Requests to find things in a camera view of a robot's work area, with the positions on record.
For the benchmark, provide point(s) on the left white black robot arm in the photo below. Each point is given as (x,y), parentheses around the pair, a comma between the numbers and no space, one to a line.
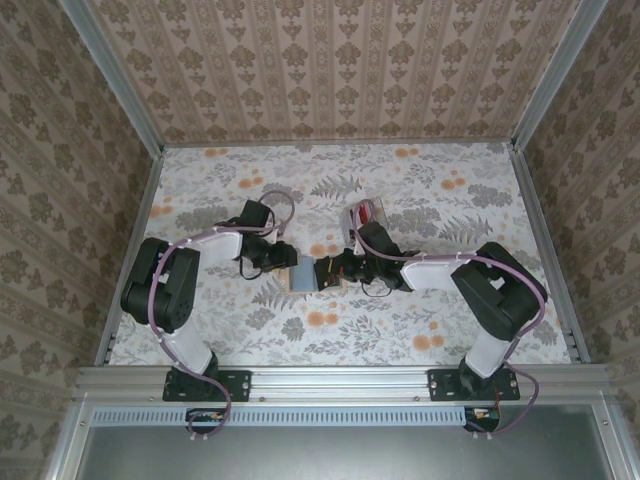
(220,245)

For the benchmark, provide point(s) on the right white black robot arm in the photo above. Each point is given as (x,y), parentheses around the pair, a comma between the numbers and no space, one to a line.
(430,272)

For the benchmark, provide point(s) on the red credit card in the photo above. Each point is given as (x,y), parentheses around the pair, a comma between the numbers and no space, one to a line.
(364,212)

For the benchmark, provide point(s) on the floral patterned table cover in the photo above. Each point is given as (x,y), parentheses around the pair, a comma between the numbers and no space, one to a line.
(400,325)

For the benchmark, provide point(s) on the grey metal panel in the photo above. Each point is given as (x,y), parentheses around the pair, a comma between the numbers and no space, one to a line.
(340,455)

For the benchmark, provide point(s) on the black controller board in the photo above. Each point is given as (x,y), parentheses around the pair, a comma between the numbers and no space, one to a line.
(482,416)
(205,417)

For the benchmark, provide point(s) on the aluminium frame cross rail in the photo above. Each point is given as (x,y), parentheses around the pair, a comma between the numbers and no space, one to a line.
(340,382)

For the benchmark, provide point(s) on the aluminium table side rail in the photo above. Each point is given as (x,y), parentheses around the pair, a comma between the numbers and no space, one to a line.
(135,240)
(550,250)

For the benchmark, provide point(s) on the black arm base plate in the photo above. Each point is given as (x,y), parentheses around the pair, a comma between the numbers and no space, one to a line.
(240,385)
(440,385)

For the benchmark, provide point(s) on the aluminium frame post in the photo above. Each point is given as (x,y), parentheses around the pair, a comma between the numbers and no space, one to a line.
(115,80)
(555,75)

